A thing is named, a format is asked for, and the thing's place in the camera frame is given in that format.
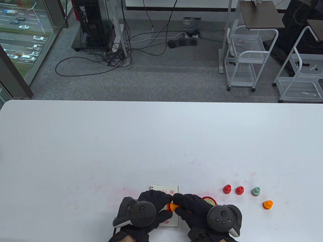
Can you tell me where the aluminium frame post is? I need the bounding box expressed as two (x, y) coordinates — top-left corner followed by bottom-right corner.
(109, 0), (132, 69)
(219, 0), (239, 74)

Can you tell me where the black foot pedal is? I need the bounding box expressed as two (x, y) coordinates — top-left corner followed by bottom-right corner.
(167, 37), (199, 49)

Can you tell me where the large glass window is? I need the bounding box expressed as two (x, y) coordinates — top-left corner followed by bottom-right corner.
(0, 0), (69, 100)

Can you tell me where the person's left hand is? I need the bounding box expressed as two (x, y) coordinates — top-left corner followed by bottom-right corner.
(109, 190), (174, 242)

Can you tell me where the person's right hand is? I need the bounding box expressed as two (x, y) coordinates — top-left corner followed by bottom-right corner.
(172, 193), (240, 242)

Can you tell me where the brown side table top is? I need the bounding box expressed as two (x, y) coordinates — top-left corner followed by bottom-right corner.
(239, 1), (286, 31)
(306, 19), (323, 42)

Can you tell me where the spiral lined notebook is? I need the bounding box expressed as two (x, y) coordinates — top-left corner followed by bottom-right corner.
(149, 185), (179, 228)

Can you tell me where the black floor cable loop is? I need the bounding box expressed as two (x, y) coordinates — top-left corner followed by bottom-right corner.
(55, 56), (131, 76)

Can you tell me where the black cable tangle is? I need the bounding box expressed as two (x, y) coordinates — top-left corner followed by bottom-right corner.
(82, 0), (178, 69)

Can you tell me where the black computer tower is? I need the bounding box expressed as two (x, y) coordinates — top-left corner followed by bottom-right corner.
(71, 0), (112, 52)

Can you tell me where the white wire utility cart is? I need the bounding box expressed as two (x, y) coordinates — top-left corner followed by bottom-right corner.
(272, 25), (323, 103)
(224, 25), (279, 92)

